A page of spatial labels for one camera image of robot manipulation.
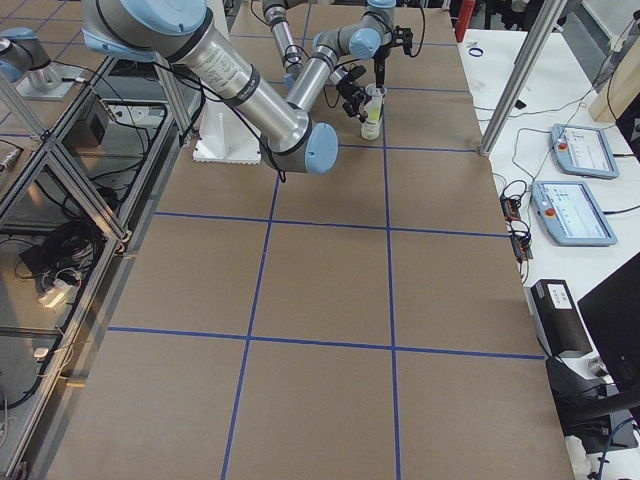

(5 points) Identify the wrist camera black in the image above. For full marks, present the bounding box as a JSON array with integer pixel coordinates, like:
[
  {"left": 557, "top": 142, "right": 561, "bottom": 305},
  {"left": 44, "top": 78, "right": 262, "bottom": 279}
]
[
  {"left": 390, "top": 26, "right": 413, "bottom": 56},
  {"left": 348, "top": 65, "right": 366, "bottom": 82}
]

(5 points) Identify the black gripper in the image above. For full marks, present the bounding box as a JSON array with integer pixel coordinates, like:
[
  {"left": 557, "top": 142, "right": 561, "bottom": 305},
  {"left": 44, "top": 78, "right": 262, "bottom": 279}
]
[
  {"left": 373, "top": 44, "right": 391, "bottom": 89},
  {"left": 336, "top": 75, "right": 367, "bottom": 123}
]

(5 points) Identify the aluminium frame post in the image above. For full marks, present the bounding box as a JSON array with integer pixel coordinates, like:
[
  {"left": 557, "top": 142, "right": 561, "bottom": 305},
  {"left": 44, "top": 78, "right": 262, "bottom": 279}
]
[{"left": 479, "top": 0, "right": 568, "bottom": 157}]

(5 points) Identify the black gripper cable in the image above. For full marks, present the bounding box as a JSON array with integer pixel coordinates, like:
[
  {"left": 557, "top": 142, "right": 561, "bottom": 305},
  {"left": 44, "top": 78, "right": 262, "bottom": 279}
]
[{"left": 399, "top": 0, "right": 427, "bottom": 57}]

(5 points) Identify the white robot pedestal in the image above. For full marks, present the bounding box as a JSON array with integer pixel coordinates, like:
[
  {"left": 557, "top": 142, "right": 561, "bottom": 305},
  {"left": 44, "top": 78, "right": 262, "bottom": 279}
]
[{"left": 177, "top": 0, "right": 269, "bottom": 165}]

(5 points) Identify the teach pendant tablet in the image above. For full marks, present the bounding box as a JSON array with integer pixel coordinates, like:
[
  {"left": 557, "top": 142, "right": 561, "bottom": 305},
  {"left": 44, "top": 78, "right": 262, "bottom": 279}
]
[
  {"left": 531, "top": 181, "right": 618, "bottom": 247},
  {"left": 551, "top": 123, "right": 619, "bottom": 180}
]

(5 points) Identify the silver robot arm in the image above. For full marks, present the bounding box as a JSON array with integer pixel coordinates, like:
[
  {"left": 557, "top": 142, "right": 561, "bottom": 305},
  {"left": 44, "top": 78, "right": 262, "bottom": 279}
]
[
  {"left": 262, "top": 1, "right": 381, "bottom": 122},
  {"left": 82, "top": 1, "right": 396, "bottom": 174}
]

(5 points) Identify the clear tennis ball can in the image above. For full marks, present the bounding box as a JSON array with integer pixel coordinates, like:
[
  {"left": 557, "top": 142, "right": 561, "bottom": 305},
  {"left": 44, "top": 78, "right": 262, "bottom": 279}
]
[{"left": 361, "top": 83, "right": 386, "bottom": 141}]

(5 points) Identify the black box with label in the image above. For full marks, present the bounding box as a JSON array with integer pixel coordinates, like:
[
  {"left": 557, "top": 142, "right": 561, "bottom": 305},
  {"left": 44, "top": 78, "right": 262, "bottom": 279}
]
[{"left": 530, "top": 279, "right": 593, "bottom": 358}]

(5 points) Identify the far teach pendant tablet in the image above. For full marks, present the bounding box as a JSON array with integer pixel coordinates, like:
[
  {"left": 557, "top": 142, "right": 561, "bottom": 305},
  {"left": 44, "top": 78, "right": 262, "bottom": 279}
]
[{"left": 551, "top": 123, "right": 619, "bottom": 180}]

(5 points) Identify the yellow Wilson tennis ball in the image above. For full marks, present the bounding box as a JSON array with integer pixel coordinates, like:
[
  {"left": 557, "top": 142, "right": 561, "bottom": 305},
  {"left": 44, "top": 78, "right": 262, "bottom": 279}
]
[{"left": 361, "top": 124, "right": 380, "bottom": 141}]

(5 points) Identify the red cylinder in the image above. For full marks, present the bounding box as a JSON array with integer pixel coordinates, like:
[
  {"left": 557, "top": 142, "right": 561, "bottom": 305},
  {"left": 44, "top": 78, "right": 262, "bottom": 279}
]
[{"left": 454, "top": 0, "right": 476, "bottom": 43}]

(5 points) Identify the near teach pendant tablet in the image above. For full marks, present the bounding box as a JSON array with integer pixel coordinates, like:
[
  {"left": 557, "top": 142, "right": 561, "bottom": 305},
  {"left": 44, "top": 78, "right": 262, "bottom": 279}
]
[{"left": 531, "top": 181, "right": 618, "bottom": 247}]

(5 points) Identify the black monitor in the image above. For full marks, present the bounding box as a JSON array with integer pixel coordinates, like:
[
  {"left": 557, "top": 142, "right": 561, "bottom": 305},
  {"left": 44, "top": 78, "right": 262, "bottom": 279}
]
[{"left": 578, "top": 254, "right": 639, "bottom": 391}]

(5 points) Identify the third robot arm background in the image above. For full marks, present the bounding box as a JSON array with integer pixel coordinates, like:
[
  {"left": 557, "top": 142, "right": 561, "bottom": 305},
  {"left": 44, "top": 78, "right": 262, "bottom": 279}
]
[{"left": 1, "top": 27, "right": 76, "bottom": 101}]

